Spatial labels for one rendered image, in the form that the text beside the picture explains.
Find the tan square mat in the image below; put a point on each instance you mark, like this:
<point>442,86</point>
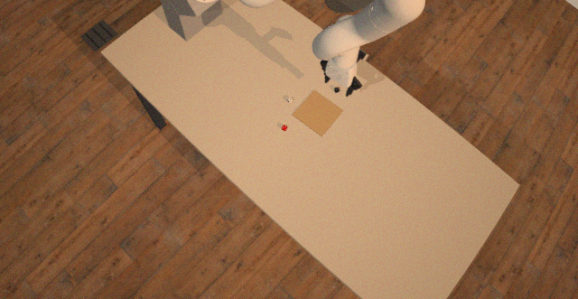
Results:
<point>318,113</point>

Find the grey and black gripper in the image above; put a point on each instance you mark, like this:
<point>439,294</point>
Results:
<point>346,76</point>

